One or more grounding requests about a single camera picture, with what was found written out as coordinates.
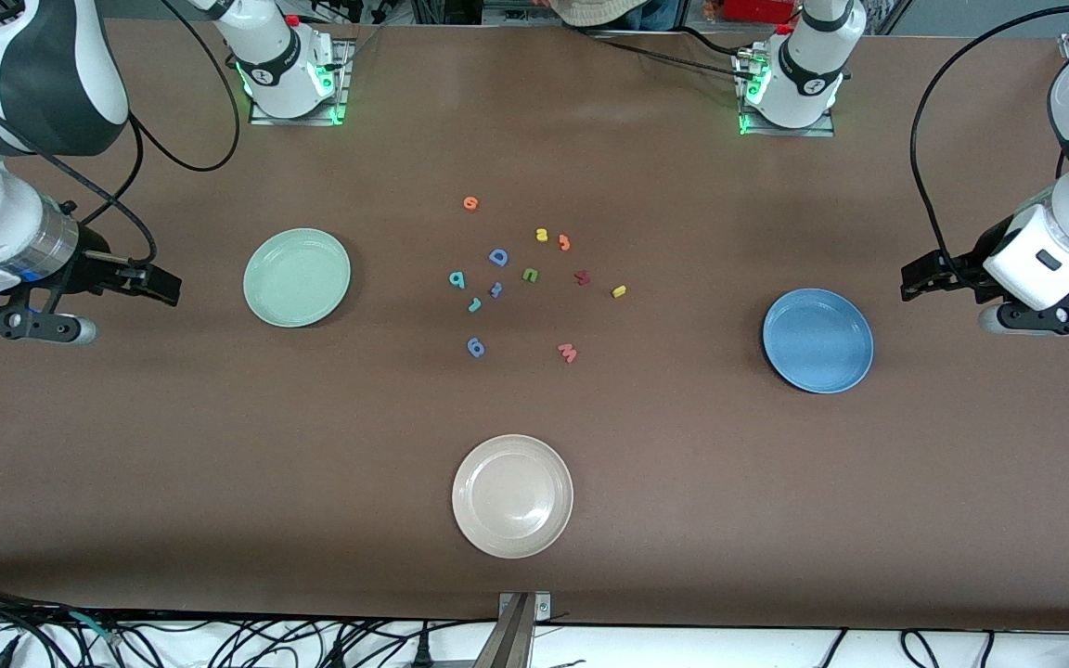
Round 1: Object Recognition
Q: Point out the blue plate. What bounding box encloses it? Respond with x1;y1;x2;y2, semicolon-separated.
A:
762;288;875;395

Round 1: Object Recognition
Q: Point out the light green plate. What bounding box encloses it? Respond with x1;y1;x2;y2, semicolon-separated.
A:
243;228;352;328

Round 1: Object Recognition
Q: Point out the red box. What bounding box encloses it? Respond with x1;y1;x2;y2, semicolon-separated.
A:
723;0;803;25

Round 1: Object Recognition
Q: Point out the beige plate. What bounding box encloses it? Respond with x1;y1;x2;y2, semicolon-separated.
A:
451;434;574;559

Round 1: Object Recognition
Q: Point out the person in dark clothes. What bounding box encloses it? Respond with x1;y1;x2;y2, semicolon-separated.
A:
539;0;712;31

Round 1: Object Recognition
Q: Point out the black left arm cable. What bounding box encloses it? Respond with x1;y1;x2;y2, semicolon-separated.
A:
908;0;1069;290

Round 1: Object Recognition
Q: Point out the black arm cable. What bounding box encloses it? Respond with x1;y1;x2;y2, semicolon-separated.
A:
908;0;1069;290
0;0;244;268

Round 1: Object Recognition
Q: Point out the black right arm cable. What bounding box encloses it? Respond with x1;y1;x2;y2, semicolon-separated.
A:
0;0;244;268

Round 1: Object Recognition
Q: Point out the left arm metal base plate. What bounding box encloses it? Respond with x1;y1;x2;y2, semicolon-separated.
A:
736;51;837;138

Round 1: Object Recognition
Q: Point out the black base supply cable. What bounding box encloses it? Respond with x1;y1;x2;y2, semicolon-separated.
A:
572;26;767;77

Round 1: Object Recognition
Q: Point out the teal cable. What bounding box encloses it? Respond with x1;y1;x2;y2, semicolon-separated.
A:
66;608;122;647

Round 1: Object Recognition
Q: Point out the black looped cable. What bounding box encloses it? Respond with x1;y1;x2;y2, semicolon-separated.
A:
900;629;944;668

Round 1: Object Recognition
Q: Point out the aluminium camera mount profile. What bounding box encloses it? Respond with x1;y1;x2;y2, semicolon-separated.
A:
474;592;552;668

